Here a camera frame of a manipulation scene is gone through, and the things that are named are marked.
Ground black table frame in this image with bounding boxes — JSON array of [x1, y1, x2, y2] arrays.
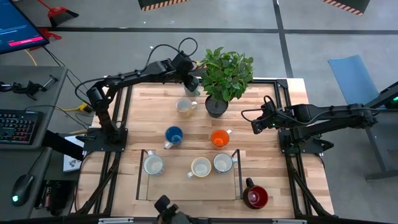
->
[[73, 77, 336, 218]]

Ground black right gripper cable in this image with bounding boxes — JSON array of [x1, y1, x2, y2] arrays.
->
[[241, 95, 280, 124]]

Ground wooden shelf riser black legs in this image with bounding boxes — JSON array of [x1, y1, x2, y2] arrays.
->
[[136, 148, 244, 202]]

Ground white printed box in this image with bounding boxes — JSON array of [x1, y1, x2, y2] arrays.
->
[[63, 135, 86, 174]]

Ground red plastic brush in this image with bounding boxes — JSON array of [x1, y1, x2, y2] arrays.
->
[[37, 27, 63, 41]]

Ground white mug orange fern print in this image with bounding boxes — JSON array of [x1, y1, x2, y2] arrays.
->
[[187, 156, 213, 179]]

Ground dark red mug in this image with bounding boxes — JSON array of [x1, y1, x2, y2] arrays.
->
[[242, 177, 269, 210]]

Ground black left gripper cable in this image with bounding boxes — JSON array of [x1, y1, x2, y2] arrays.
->
[[144, 37, 199, 68]]

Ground white mug yellow lattice print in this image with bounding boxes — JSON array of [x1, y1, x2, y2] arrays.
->
[[175, 97, 198, 119]]

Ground yellow cable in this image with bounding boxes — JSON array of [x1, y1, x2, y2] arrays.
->
[[24, 49, 38, 67], [55, 104, 90, 113]]

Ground blue floor mat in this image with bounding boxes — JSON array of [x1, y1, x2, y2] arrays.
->
[[328, 55, 381, 106]]

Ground black computer mouse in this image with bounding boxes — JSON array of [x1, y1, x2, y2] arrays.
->
[[11, 174, 35, 207]]

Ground black box under desk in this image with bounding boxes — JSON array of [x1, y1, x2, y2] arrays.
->
[[34, 179, 77, 217]]

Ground silver bracket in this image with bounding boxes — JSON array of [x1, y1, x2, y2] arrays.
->
[[98, 217, 134, 224], [272, 218, 308, 224]]

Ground black handheld device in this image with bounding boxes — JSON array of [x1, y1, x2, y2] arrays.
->
[[154, 195, 191, 224]]

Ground computer monitor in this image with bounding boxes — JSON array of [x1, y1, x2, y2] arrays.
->
[[0, 0, 50, 55]]

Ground black backlit keyboard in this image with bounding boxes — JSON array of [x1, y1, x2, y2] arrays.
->
[[0, 108, 44, 146]]

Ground white mug blue flower print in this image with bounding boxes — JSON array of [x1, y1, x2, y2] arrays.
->
[[213, 152, 239, 174]]

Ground black clamp mount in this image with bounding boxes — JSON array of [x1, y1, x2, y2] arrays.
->
[[0, 74, 59, 101]]

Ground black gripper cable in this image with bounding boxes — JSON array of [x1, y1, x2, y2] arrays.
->
[[241, 95, 280, 124], [144, 37, 199, 68]]

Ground black padded bar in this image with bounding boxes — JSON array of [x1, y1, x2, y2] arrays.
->
[[42, 129, 85, 161]]

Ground red dustpan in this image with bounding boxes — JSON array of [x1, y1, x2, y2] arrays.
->
[[37, 0, 80, 27]]

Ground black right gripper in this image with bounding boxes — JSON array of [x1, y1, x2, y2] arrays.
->
[[251, 102, 282, 135]]

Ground black block striped edge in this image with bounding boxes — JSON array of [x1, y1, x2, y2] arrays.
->
[[320, 0, 371, 17], [137, 0, 191, 12]]

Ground green potted plant black pot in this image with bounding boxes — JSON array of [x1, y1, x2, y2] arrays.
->
[[198, 46, 255, 119]]

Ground grey desk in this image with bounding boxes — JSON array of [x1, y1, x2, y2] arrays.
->
[[0, 65, 70, 222]]

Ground blue mug white handle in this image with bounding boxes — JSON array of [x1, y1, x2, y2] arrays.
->
[[164, 125, 185, 150]]

